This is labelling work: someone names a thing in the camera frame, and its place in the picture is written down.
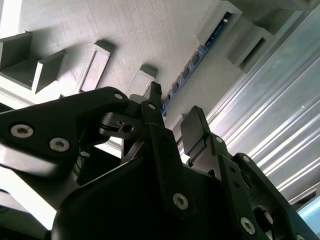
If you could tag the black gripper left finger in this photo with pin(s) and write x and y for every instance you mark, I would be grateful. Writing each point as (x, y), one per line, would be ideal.
(50, 130)

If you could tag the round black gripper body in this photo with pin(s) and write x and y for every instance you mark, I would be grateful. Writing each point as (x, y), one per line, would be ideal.
(112, 212)

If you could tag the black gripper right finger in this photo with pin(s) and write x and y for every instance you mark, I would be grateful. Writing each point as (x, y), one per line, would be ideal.
(195, 130)

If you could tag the blue RAM stick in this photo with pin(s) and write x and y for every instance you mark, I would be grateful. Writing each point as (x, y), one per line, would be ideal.
(193, 62)

